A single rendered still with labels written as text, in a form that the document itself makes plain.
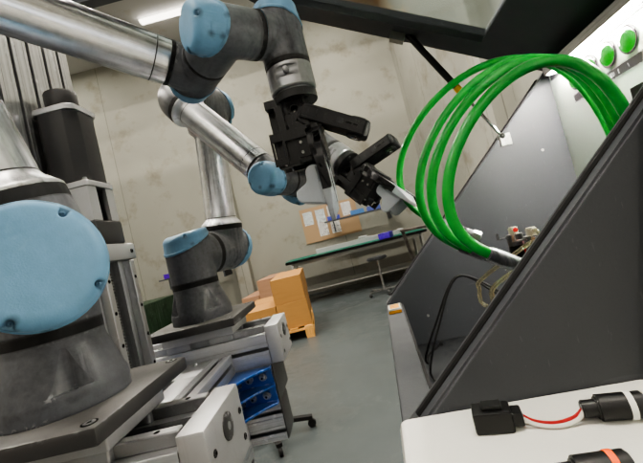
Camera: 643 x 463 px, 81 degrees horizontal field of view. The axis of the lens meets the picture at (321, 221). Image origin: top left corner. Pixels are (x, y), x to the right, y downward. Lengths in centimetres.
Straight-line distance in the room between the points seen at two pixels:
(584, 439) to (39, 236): 46
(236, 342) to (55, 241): 63
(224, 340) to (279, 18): 70
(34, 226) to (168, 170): 914
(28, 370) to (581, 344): 57
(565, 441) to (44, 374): 51
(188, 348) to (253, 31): 73
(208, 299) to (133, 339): 21
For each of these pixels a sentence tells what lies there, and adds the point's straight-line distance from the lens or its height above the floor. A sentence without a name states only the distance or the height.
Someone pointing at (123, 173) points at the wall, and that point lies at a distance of 1001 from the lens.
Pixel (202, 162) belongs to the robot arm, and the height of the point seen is 146.
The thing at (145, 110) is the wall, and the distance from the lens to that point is 1010.
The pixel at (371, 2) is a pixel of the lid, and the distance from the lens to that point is 111.
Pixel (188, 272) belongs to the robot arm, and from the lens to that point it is 99.
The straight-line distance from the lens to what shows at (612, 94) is 57.
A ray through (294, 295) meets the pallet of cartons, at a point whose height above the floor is 55.
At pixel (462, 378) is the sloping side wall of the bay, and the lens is 41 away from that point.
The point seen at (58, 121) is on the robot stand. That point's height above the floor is 150.
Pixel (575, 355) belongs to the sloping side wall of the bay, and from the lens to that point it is 43.
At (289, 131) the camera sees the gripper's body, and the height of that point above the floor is 134.
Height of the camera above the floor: 116
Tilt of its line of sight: 2 degrees up
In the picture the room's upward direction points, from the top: 14 degrees counter-clockwise
